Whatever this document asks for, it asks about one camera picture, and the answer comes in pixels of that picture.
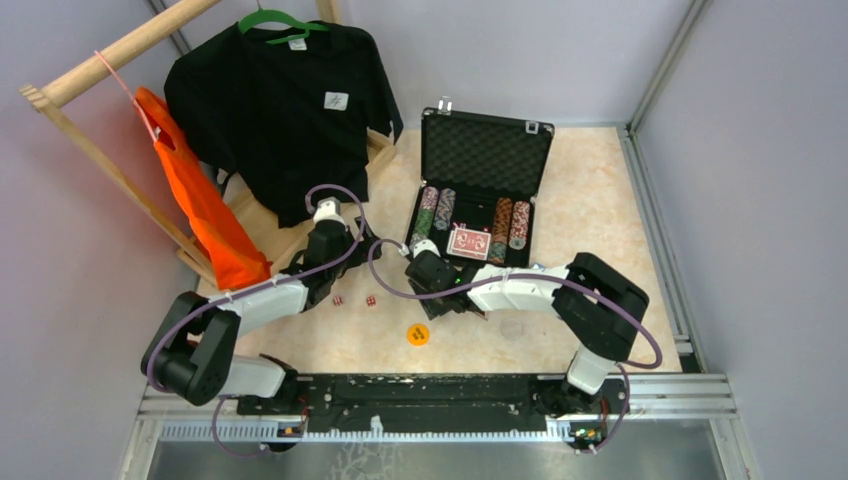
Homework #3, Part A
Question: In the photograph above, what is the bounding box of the black aluminium poker case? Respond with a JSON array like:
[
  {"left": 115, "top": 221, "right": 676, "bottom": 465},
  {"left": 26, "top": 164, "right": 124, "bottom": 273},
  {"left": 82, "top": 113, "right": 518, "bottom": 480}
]
[{"left": 405, "top": 105, "right": 555, "bottom": 267}]

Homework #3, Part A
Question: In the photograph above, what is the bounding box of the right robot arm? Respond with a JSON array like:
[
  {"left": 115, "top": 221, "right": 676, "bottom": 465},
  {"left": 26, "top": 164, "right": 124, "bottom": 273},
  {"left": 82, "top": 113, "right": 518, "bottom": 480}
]
[{"left": 405, "top": 251, "right": 650, "bottom": 416}]

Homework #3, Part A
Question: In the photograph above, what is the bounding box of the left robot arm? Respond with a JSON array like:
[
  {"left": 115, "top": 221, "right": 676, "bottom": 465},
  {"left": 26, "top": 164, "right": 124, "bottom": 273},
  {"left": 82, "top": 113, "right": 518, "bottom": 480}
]
[{"left": 140, "top": 217, "right": 377, "bottom": 406}]

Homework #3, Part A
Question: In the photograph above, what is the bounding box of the orange round dealer button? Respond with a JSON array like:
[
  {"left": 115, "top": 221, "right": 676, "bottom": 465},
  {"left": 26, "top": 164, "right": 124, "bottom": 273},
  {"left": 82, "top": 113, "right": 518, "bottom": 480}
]
[{"left": 406, "top": 324, "right": 431, "bottom": 347}]

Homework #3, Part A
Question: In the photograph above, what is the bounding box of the wooden clothes rack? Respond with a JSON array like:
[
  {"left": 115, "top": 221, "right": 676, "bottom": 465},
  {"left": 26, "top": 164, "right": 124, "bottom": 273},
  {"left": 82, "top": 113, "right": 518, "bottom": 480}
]
[{"left": 19, "top": 0, "right": 399, "bottom": 269}]

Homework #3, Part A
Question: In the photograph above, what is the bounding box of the red playing card deck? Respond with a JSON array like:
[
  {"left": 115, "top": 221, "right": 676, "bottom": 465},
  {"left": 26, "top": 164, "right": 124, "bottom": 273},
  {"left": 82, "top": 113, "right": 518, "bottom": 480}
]
[{"left": 446, "top": 228, "right": 491, "bottom": 261}]

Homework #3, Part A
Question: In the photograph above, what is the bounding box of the green grey chip stack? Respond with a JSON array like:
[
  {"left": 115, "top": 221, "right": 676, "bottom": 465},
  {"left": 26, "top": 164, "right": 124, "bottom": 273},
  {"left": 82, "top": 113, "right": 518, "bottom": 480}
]
[{"left": 410, "top": 186, "right": 439, "bottom": 244}]

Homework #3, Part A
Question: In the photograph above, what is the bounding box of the orange black chip stack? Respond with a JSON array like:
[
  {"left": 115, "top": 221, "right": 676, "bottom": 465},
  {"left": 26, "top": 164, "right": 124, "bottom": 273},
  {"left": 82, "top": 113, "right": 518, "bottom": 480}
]
[{"left": 488, "top": 197, "right": 513, "bottom": 265}]

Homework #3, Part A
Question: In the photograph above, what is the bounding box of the purple blue chip stack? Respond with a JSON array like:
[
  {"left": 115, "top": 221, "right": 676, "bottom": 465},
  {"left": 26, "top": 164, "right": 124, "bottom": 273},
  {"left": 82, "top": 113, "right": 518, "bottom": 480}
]
[{"left": 433, "top": 188, "right": 456, "bottom": 231}]

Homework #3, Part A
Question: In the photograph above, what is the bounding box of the clear round button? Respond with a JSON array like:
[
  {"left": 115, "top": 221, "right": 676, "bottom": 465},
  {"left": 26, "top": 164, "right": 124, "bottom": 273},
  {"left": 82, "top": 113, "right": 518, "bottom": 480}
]
[{"left": 500, "top": 319, "right": 524, "bottom": 341}]

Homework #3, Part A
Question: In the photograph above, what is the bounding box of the red white chip stack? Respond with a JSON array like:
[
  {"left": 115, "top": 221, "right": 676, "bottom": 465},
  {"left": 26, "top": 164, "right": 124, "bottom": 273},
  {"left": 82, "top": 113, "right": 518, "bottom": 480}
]
[{"left": 508, "top": 201, "right": 531, "bottom": 250}]

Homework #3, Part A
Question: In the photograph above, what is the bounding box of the black t-shirt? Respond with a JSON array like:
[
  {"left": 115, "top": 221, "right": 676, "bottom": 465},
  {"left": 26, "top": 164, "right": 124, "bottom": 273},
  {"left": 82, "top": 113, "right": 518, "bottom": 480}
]
[{"left": 164, "top": 22, "right": 403, "bottom": 227}]

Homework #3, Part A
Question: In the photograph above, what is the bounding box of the green clothes hanger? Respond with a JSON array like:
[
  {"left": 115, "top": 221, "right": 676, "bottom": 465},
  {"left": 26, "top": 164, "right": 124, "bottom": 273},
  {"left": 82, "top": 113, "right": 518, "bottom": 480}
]
[{"left": 237, "top": 7, "right": 329, "bottom": 44}]

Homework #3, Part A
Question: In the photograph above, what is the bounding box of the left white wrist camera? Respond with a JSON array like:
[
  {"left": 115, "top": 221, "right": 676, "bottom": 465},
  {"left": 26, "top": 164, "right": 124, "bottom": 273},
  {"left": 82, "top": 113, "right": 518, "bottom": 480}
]
[{"left": 312, "top": 197, "right": 347, "bottom": 227}]

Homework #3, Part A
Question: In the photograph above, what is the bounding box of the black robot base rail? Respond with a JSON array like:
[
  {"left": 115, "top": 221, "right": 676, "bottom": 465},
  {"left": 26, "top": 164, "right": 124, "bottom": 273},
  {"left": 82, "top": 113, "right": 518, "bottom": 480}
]
[{"left": 237, "top": 373, "right": 624, "bottom": 434}]

